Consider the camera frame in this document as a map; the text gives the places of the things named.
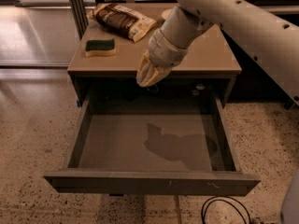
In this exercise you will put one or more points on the open grey top drawer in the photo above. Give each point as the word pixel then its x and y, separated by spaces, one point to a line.
pixel 152 145

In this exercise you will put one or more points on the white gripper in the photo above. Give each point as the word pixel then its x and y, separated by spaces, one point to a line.
pixel 165 50

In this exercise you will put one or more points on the brown and white snack bag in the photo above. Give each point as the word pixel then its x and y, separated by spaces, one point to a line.
pixel 122 20

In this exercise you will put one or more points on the white ceramic bowl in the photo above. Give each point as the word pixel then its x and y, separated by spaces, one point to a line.
pixel 165 14

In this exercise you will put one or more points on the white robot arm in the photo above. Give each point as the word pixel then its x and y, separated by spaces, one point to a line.
pixel 270 41

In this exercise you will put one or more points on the green and yellow sponge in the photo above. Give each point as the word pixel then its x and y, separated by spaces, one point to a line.
pixel 100 48

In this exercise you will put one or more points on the dark blue rxbar wrapper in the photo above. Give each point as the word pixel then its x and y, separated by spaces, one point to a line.
pixel 153 89

